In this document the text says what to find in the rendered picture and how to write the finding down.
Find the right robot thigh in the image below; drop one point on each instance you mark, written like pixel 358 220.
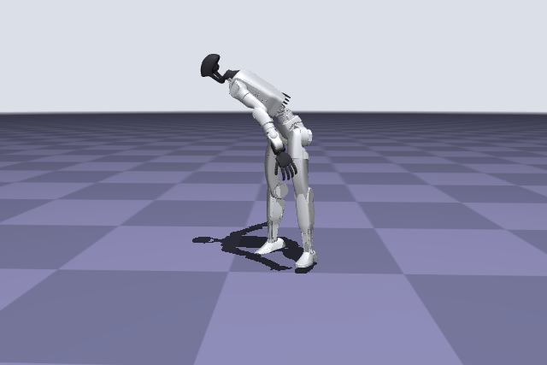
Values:
pixel 277 188

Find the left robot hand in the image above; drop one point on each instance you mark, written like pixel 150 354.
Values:
pixel 283 160

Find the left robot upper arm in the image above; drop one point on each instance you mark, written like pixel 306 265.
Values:
pixel 239 91

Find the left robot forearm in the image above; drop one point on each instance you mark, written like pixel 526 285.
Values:
pixel 267 124

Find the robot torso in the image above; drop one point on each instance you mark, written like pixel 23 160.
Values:
pixel 271 98

